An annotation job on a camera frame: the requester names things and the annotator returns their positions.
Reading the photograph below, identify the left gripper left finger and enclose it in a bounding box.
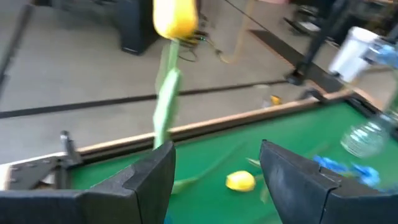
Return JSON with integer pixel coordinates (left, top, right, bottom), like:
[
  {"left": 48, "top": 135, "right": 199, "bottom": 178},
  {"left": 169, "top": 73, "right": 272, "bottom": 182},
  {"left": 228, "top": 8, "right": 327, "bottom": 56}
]
[{"left": 0, "top": 141, "right": 177, "bottom": 224}]

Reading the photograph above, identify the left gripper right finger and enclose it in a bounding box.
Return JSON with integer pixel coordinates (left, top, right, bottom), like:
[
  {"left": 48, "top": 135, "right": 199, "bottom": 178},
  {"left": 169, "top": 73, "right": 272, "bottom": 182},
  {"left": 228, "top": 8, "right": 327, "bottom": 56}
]
[{"left": 259, "top": 139, "right": 398, "bottom": 224}]

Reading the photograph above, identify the blue artificial flower bunch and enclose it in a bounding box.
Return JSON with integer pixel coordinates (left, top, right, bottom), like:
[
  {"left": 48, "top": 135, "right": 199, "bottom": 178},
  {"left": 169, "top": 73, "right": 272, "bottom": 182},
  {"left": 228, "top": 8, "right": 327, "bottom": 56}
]
[{"left": 312, "top": 154, "right": 398, "bottom": 194}]

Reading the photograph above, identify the yellow artificial tulip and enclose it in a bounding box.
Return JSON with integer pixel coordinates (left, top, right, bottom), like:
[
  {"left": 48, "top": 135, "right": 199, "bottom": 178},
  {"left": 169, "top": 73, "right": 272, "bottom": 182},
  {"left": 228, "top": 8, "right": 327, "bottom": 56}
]
[
  {"left": 170, "top": 141, "right": 249, "bottom": 195},
  {"left": 224, "top": 157, "right": 271, "bottom": 205},
  {"left": 152, "top": 0, "right": 200, "bottom": 151}
]

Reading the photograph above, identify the clear glass vase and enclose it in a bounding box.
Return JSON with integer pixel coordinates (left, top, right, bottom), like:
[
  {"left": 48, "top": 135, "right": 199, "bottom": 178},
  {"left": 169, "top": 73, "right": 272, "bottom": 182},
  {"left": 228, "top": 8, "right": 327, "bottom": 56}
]
[{"left": 340, "top": 119, "right": 391, "bottom": 159}]

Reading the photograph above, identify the thick black pole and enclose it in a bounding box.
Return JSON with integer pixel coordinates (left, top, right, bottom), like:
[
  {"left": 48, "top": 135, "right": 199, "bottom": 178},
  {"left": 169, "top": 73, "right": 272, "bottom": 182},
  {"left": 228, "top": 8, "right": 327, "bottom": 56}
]
[{"left": 285, "top": 0, "right": 348, "bottom": 87}]

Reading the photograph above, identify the black floor box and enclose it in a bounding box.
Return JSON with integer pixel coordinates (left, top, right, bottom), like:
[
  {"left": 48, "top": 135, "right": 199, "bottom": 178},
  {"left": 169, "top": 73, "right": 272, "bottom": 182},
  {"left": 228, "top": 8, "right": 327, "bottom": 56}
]
[{"left": 115, "top": 0, "right": 161, "bottom": 57}]

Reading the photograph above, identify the black floor cable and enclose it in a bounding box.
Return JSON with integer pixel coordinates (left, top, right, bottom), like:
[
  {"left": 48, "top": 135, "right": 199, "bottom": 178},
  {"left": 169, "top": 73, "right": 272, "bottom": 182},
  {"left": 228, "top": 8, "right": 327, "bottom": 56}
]
[{"left": 177, "top": 29, "right": 226, "bottom": 65}]

